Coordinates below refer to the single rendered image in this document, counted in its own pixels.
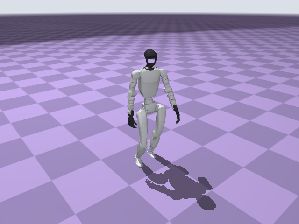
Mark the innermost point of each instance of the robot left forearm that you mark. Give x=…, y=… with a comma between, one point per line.
x=172, y=99

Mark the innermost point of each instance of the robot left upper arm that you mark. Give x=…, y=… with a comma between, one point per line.
x=165, y=80

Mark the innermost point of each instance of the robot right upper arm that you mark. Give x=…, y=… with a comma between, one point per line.
x=133, y=81

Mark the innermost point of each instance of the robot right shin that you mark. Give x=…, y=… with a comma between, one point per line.
x=140, y=151

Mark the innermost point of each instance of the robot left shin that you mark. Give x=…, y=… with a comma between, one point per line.
x=153, y=143

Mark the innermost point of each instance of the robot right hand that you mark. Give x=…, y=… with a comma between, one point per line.
x=131, y=120

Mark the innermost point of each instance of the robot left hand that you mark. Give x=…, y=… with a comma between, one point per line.
x=177, y=113

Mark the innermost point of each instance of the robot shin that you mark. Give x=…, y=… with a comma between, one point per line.
x=140, y=151
x=153, y=143

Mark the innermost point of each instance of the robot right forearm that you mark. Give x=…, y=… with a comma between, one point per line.
x=130, y=102

